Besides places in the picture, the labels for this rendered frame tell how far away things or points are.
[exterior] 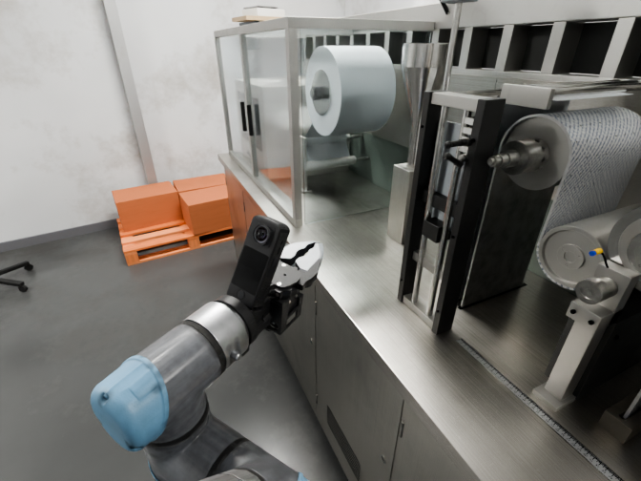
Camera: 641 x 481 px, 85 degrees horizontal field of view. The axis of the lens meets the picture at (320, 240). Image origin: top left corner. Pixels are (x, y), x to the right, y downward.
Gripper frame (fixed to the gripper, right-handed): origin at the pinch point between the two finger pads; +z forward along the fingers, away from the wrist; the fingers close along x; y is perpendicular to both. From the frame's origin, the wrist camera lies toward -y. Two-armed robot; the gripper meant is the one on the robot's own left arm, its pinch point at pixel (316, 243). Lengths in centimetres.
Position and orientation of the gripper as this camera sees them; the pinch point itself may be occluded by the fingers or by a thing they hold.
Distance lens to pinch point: 57.4
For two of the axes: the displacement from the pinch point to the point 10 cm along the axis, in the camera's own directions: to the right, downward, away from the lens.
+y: -1.2, 8.3, 5.4
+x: 8.5, 3.7, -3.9
